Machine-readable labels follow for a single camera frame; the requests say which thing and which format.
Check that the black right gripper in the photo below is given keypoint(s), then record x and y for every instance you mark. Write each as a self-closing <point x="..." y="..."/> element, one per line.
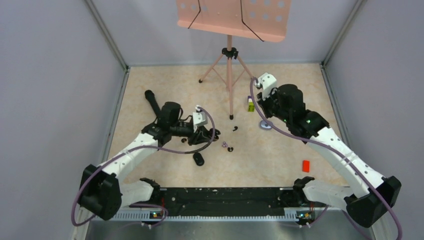
<point x="263" y="103"/>

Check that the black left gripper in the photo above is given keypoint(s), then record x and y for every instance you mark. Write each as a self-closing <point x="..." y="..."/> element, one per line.
<point x="201" y="135"/>

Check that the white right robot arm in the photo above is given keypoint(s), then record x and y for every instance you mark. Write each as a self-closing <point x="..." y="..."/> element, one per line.
<point x="368" y="196"/>

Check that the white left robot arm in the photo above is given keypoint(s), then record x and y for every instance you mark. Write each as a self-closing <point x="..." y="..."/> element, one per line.
<point x="102" y="191"/>

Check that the grey blue oval case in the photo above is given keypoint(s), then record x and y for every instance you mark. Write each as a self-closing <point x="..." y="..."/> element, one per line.
<point x="265" y="125"/>

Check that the purple white green toy block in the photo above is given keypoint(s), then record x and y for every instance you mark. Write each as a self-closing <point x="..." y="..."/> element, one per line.
<point x="250" y="105"/>

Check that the red rectangular block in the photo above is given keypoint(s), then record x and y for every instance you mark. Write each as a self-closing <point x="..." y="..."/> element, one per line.
<point x="306" y="166"/>

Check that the pink music stand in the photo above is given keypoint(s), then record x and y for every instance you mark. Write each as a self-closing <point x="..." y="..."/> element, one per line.
<point x="263" y="20"/>

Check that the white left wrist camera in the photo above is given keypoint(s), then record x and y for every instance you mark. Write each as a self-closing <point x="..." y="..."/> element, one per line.
<point x="199" y="117"/>

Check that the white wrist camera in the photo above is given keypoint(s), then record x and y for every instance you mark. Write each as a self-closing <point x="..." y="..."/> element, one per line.
<point x="199" y="117"/>
<point x="267" y="82"/>

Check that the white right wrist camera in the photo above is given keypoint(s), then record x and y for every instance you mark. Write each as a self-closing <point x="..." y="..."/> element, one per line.
<point x="267" y="82"/>

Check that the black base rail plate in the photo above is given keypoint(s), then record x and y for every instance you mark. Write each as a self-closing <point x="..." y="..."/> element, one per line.
<point x="227" y="201"/>

